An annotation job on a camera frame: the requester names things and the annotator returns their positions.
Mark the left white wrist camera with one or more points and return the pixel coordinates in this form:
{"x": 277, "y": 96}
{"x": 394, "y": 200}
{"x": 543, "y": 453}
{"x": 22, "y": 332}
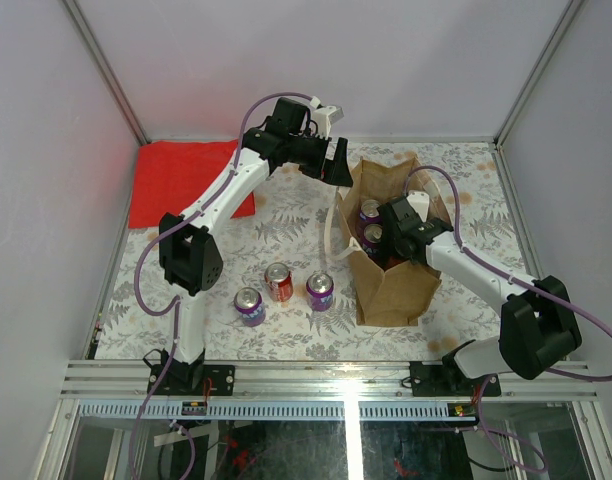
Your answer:
{"x": 324, "y": 116}

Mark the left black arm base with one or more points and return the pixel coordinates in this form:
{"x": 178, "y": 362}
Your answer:
{"x": 171, "y": 377}

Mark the purple fanta can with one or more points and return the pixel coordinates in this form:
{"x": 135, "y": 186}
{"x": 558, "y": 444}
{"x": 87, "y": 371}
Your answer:
{"x": 249, "y": 304}
{"x": 371, "y": 241}
{"x": 320, "y": 290}
{"x": 368, "y": 214}

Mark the red coke can front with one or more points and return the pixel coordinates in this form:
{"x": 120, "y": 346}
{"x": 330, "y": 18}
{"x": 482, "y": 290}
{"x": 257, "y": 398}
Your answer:
{"x": 279, "y": 281}

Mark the aluminium front rail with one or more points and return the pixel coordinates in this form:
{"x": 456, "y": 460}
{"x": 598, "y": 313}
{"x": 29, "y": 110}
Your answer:
{"x": 303, "y": 381}

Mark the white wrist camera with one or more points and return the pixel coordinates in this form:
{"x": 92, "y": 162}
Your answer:
{"x": 324, "y": 116}
{"x": 419, "y": 202}

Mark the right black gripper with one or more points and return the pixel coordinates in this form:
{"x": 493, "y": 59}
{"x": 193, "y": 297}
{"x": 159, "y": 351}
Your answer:
{"x": 389, "y": 241}

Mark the brown jute canvas bag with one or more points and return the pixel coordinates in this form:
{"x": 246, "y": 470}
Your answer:
{"x": 392, "y": 293}

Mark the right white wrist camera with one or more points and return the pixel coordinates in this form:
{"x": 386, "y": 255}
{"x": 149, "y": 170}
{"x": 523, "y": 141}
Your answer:
{"x": 419, "y": 202}

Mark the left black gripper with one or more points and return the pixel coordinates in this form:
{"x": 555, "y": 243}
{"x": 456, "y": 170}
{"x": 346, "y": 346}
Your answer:
{"x": 333, "y": 170}

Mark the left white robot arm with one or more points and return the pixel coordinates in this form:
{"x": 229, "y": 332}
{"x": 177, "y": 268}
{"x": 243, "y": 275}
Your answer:
{"x": 298, "y": 131}

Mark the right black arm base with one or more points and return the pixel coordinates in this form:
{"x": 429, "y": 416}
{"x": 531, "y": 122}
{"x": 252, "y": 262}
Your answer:
{"x": 445, "y": 379}

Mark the red folded cloth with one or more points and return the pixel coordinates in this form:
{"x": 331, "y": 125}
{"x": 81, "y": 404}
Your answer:
{"x": 170, "y": 176}

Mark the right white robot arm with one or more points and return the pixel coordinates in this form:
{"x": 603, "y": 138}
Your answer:
{"x": 536, "y": 329}

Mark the purple fanta can front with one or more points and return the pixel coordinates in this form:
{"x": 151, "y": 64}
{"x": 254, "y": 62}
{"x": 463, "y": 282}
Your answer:
{"x": 249, "y": 304}

